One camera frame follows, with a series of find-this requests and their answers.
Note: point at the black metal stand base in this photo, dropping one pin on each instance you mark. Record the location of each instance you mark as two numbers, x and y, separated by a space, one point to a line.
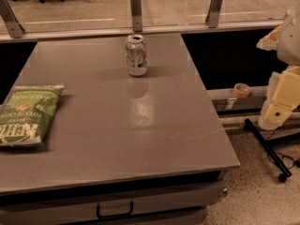
269 144

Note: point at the green potato chips bag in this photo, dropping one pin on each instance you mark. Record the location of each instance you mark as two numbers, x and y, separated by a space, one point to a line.
26 117

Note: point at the silver green 7up can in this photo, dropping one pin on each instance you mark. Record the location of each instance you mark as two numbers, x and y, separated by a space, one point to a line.
135 47

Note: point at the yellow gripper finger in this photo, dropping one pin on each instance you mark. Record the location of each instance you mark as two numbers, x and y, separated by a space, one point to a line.
282 98
270 41

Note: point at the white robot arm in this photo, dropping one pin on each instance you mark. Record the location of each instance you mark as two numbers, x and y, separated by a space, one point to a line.
288 49

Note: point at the grey table drawer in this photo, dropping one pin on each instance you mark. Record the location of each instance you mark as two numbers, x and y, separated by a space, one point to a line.
176 205

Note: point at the grey metal bracket right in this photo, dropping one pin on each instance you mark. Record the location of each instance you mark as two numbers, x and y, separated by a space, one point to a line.
213 13

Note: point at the grey metal bracket middle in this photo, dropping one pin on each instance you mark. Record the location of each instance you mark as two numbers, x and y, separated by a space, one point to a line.
136 15

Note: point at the black drawer handle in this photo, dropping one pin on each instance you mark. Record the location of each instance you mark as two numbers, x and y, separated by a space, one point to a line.
112 210

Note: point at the grey metal bracket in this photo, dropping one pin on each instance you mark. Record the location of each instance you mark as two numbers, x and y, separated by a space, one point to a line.
14 28
213 13
136 15

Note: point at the grey metal bracket left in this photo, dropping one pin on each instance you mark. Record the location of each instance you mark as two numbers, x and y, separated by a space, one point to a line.
14 28

